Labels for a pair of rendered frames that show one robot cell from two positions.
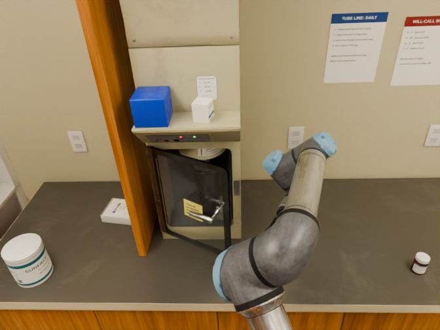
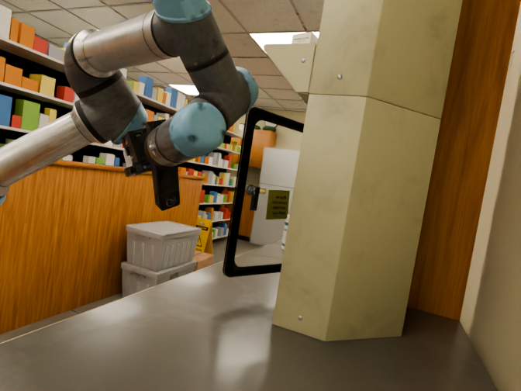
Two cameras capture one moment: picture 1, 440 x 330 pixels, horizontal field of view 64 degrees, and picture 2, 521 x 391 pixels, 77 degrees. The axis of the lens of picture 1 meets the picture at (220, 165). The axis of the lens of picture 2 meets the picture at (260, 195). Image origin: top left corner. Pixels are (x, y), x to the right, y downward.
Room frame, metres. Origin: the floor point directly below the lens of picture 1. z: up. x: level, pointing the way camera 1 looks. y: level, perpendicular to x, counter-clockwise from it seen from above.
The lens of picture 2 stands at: (1.15, -0.71, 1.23)
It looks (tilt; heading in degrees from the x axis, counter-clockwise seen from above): 3 degrees down; 108
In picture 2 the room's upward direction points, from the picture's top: 9 degrees clockwise
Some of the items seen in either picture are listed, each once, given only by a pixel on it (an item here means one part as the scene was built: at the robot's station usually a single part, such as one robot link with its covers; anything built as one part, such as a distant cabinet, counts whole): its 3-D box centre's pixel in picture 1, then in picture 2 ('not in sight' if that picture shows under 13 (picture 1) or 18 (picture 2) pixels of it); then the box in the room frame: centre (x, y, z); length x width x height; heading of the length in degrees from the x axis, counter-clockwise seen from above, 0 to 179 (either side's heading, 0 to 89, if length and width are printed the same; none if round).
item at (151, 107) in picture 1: (152, 106); not in sight; (0.97, 0.19, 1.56); 0.10 x 0.10 x 0.09; 86
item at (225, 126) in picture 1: (188, 133); (305, 91); (0.96, 0.09, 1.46); 0.32 x 0.11 x 0.10; 86
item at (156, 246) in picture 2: not in sight; (163, 243); (-0.54, 1.85, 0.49); 0.60 x 0.42 x 0.33; 86
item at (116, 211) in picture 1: (124, 211); not in sight; (1.19, 0.44, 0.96); 0.16 x 0.12 x 0.04; 78
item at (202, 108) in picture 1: (203, 110); (305, 50); (0.96, 0.04, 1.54); 0.05 x 0.05 x 0.06; 72
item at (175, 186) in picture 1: (190, 204); (281, 197); (0.94, 0.11, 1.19); 0.30 x 0.01 x 0.40; 59
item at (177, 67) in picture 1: (197, 141); (372, 153); (1.15, 0.08, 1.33); 0.32 x 0.25 x 0.77; 86
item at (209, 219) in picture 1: (204, 213); not in sight; (0.88, 0.06, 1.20); 0.10 x 0.05 x 0.03; 59
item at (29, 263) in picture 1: (28, 260); not in sight; (0.88, 0.71, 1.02); 0.13 x 0.13 x 0.15
